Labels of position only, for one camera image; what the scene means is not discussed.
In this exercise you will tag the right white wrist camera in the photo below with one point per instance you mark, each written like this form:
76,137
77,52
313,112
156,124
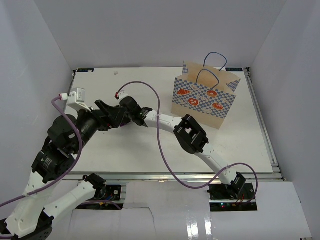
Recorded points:
121,95

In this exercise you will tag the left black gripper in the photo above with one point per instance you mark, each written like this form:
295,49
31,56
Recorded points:
116,113

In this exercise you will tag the black xdof label sticker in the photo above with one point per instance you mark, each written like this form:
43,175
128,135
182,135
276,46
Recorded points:
233,69

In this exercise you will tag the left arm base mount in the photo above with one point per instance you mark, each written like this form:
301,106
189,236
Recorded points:
109,193

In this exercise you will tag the white front cover sheet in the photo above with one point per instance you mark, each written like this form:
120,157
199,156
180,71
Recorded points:
169,211

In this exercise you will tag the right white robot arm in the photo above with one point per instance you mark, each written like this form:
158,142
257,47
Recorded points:
192,139

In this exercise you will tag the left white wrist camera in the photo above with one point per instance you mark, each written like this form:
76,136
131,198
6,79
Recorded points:
75,99

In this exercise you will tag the blue checkered paper bag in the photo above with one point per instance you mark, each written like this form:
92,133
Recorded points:
204,92

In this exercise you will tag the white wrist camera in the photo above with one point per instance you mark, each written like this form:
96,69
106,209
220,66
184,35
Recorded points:
121,95
75,99

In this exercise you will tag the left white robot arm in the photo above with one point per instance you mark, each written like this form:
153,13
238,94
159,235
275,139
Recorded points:
34,218

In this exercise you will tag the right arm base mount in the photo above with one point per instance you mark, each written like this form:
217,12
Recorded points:
220,200

